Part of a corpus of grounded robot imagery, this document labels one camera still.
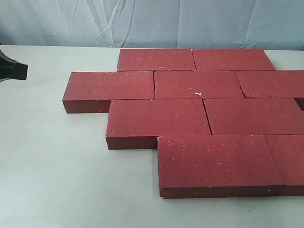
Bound wrinkled blue backdrop cloth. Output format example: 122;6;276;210
0;0;304;50

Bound red brick with white chip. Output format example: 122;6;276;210
154;71;244;99

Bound back left base brick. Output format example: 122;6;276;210
117;48;196;71

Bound front right base brick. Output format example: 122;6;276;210
264;134;304;196

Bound front left base brick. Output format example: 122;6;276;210
157;135;285;199

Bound base brick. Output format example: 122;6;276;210
157;135;285;199
264;134;304;196
117;48;196;71
192;48;275;71

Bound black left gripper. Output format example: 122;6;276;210
0;51;28;82

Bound back right base brick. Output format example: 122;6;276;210
192;48;275;71

